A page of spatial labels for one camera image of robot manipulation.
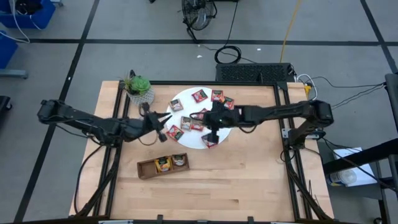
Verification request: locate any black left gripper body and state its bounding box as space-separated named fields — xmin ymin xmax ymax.
xmin=141 ymin=103 xmax=167 ymax=144

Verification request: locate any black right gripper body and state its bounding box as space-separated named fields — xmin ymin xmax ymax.
xmin=204 ymin=101 xmax=241 ymax=145

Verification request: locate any orange mango tea packet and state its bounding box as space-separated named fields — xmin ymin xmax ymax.
xmin=154 ymin=156 xmax=173 ymax=173

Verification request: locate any white round placemat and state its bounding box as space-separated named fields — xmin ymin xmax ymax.
xmin=165 ymin=86 xmax=233 ymax=150

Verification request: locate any succulent in patterned white pot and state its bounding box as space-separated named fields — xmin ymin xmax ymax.
xmin=119 ymin=74 xmax=155 ymax=106

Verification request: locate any wooden three-compartment tray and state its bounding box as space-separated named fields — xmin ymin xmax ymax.
xmin=137 ymin=152 xmax=191 ymax=180

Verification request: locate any black perforated computer case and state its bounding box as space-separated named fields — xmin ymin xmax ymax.
xmin=215 ymin=63 xmax=296 ymax=83

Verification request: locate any black floor fan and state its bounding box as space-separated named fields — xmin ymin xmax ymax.
xmin=181 ymin=0 xmax=218 ymax=41

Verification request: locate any clear plastic jar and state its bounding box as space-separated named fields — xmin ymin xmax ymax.
xmin=326 ymin=167 xmax=358 ymax=187

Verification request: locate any black metal stand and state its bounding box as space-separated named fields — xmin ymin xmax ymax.
xmin=322 ymin=73 xmax=398 ymax=224

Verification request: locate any grey cart base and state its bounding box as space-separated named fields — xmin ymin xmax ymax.
xmin=0 ymin=68 xmax=29 ymax=79

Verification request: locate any large blue bin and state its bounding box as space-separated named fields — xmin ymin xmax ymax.
xmin=0 ymin=0 xmax=57 ymax=29

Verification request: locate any white cardboard box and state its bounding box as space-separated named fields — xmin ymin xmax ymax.
xmin=326 ymin=147 xmax=379 ymax=187

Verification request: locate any black coiled cable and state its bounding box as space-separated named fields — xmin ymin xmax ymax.
xmin=213 ymin=0 xmax=257 ymax=65

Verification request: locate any white cable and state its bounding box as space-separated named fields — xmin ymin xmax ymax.
xmin=295 ymin=73 xmax=318 ymax=103

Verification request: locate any yellow cable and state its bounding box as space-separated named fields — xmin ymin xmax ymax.
xmin=279 ymin=0 xmax=303 ymax=64

